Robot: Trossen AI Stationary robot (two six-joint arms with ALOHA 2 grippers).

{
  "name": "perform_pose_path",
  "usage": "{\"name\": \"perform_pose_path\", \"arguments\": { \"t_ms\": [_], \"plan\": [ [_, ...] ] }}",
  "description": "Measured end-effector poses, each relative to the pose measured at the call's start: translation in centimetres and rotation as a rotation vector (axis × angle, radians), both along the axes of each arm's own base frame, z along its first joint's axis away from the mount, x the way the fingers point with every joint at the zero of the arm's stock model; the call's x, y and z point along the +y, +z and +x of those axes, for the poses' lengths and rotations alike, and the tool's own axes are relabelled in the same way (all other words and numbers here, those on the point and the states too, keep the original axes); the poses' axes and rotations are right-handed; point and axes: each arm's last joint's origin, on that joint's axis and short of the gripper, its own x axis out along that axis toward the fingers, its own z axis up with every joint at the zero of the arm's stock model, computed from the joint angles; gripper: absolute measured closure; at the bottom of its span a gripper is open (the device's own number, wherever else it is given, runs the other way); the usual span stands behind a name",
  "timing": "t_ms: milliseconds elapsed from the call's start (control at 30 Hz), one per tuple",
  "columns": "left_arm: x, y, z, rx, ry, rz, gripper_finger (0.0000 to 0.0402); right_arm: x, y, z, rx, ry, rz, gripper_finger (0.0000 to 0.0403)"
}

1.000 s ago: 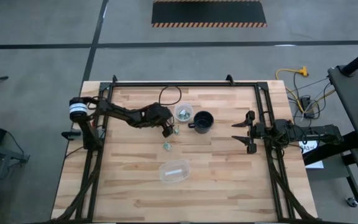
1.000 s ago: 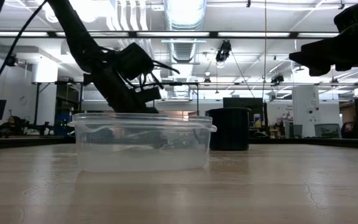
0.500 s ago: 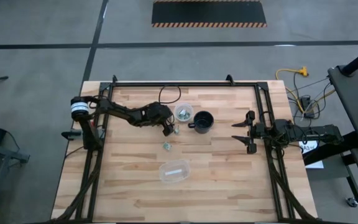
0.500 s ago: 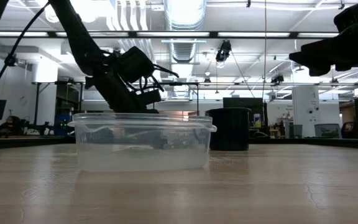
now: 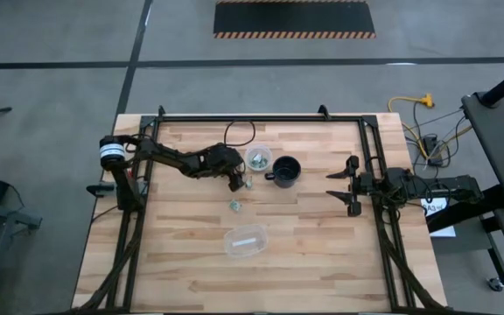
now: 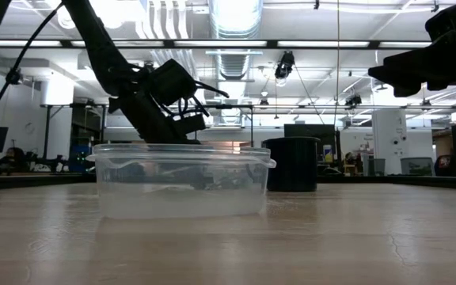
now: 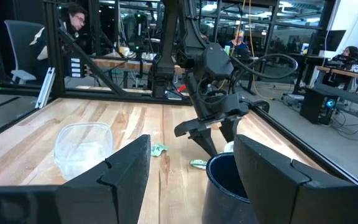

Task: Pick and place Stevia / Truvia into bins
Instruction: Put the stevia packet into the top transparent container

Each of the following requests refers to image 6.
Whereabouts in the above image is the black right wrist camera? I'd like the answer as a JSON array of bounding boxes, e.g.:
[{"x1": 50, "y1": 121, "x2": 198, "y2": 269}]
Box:
[{"x1": 424, "y1": 7, "x2": 456, "y2": 45}]

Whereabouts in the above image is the black overhead camera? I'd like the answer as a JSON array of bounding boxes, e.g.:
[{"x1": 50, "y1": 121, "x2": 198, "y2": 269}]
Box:
[
  {"x1": 274, "y1": 50, "x2": 296, "y2": 80},
  {"x1": 344, "y1": 93, "x2": 363, "y2": 108}
]

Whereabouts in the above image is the person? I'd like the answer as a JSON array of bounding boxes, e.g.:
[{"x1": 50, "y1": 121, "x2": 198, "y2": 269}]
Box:
[{"x1": 6, "y1": 146, "x2": 28, "y2": 167}]

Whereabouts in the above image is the rectangular clear plastic container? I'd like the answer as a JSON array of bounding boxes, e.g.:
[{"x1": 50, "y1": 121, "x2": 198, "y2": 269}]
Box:
[{"x1": 85, "y1": 142, "x2": 277, "y2": 220}]

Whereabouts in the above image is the white pillar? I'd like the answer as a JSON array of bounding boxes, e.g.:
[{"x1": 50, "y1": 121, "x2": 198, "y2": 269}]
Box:
[{"x1": 371, "y1": 108, "x2": 409, "y2": 175}]

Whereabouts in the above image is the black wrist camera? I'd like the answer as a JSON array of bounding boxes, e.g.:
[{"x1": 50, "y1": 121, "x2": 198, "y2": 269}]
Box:
[
  {"x1": 424, "y1": 7, "x2": 456, "y2": 45},
  {"x1": 146, "y1": 58, "x2": 198, "y2": 105}
]

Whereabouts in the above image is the black left camera cable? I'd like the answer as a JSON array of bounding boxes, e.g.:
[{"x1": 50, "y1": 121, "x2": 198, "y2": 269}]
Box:
[{"x1": 0, "y1": 2, "x2": 63, "y2": 128}]

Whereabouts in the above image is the blue box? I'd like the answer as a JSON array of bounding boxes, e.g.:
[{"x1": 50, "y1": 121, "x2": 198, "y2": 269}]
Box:
[{"x1": 69, "y1": 144, "x2": 93, "y2": 173}]

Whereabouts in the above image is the grey bin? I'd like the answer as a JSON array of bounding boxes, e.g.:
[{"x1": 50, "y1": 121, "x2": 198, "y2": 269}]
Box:
[{"x1": 400, "y1": 157, "x2": 435, "y2": 177}]

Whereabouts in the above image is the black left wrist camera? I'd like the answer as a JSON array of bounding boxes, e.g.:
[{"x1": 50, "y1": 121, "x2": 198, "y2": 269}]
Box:
[{"x1": 146, "y1": 58, "x2": 198, "y2": 105}]

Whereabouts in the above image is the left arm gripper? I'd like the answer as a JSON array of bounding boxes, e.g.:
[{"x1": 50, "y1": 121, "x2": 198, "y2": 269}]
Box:
[{"x1": 108, "y1": 93, "x2": 217, "y2": 190}]

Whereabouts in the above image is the silver ventilation duct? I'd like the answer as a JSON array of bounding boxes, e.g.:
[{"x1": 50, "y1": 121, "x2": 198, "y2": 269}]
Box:
[{"x1": 207, "y1": 0, "x2": 264, "y2": 82}]

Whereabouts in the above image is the black enamel mug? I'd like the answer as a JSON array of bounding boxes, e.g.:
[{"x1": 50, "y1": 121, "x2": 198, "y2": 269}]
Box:
[{"x1": 262, "y1": 136, "x2": 320, "y2": 193}]

